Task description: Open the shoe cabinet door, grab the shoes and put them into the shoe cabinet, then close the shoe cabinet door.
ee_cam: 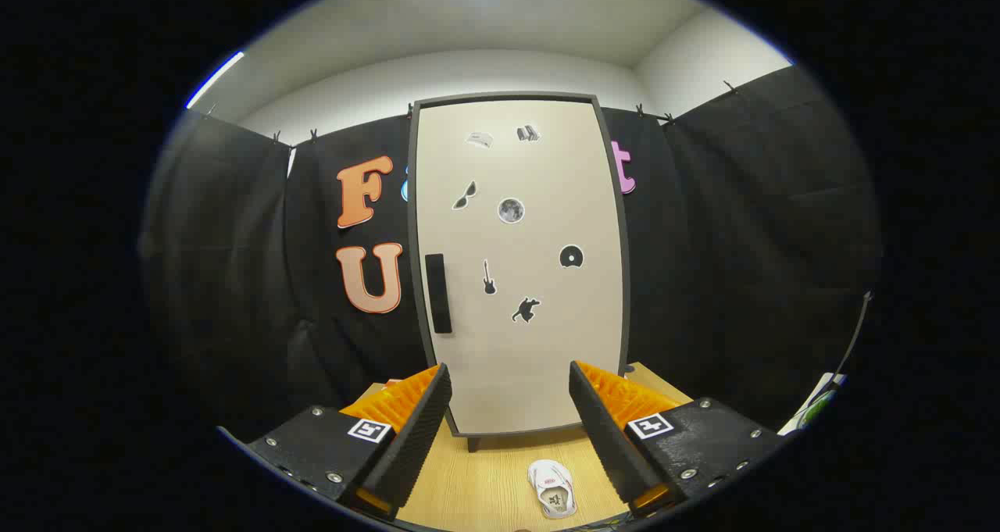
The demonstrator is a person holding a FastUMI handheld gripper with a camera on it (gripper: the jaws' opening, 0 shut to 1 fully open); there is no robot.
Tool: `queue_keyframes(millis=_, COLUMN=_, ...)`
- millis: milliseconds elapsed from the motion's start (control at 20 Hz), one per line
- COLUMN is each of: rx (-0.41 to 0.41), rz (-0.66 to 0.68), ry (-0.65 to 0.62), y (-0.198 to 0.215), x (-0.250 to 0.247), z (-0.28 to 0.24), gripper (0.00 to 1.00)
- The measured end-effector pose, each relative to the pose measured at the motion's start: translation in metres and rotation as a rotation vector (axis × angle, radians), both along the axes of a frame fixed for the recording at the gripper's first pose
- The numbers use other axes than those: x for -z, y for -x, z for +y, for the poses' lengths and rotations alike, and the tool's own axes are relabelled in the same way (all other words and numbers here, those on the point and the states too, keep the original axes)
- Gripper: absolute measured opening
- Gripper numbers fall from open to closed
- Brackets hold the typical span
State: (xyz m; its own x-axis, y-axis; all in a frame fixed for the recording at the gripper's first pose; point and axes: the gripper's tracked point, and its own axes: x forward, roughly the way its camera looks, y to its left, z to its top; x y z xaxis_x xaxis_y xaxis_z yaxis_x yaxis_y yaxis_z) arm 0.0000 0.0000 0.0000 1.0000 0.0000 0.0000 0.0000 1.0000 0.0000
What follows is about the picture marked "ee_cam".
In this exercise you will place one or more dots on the green round object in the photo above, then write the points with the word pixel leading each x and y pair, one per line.
pixel 818 407

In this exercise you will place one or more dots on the grey shoe cabinet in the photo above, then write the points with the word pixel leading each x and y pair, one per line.
pixel 412 219

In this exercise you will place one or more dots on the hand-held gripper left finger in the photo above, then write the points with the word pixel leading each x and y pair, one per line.
pixel 418 438

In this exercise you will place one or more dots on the white canvas shoe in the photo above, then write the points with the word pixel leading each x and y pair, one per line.
pixel 551 489

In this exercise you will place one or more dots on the beige shoe cabinet door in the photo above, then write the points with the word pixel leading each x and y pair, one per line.
pixel 539 352

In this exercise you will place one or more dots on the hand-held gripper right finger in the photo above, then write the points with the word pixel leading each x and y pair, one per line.
pixel 609 438

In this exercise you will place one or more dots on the ceiling light strip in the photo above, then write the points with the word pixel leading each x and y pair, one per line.
pixel 215 80

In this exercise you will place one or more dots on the black backdrop cloth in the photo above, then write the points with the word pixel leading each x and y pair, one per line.
pixel 742 243

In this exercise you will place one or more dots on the white sheet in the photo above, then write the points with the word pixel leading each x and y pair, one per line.
pixel 805 415

